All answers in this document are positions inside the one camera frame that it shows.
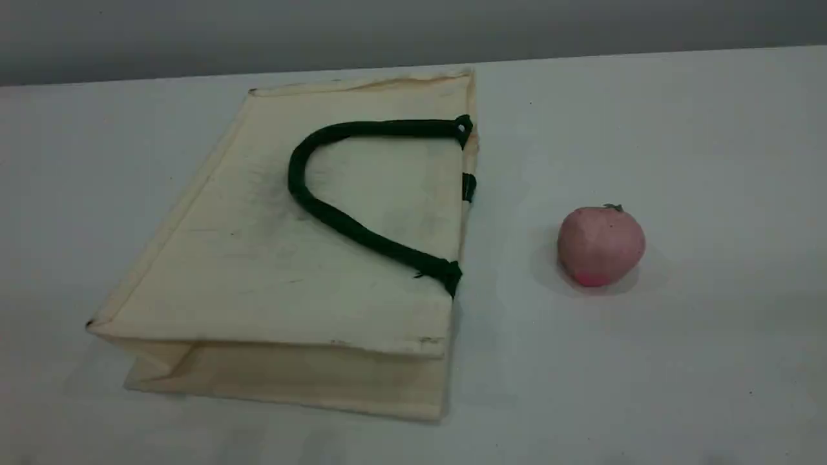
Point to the pink peach with green leaf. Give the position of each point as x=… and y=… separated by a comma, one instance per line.
x=601, y=245

